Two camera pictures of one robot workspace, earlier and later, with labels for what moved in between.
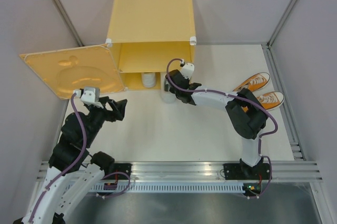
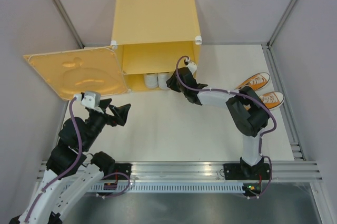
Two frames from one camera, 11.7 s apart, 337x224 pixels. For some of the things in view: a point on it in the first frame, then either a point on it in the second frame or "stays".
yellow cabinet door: [69, 69] stays
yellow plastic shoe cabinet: [149, 28] stays
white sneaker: [167, 96] -> [162, 79]
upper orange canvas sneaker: [255, 82] stays
